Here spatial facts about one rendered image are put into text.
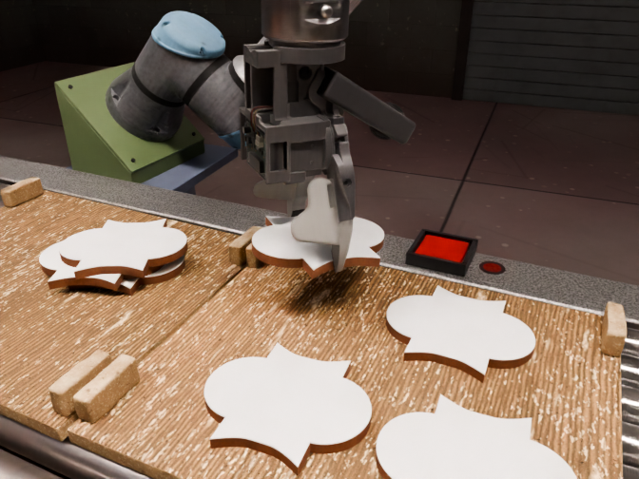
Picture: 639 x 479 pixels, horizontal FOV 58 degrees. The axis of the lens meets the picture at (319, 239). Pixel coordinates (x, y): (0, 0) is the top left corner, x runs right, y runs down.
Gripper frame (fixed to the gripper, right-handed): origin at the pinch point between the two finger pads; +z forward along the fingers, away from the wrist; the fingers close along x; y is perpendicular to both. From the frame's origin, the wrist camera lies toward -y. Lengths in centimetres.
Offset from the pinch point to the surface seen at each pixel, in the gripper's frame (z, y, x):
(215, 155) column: 14, -8, -66
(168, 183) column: 14, 5, -55
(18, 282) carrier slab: 8.0, 29.8, -17.0
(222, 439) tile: 6.4, 15.8, 16.2
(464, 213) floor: 97, -164, -161
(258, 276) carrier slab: 7.1, 4.6, -6.5
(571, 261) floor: 96, -176, -101
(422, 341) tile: 5.5, -4.8, 13.1
